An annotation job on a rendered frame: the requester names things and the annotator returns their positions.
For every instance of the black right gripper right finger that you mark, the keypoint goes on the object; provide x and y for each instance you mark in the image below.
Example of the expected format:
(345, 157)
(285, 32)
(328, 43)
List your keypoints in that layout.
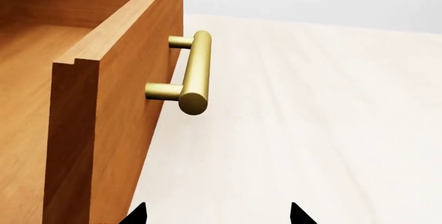
(299, 216)

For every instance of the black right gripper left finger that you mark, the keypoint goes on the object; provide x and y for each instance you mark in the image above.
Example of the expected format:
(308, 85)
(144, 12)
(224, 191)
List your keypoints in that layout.
(139, 216)

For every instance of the brown wooden drawer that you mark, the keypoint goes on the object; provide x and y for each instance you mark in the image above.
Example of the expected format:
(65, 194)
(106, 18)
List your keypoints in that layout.
(103, 104)

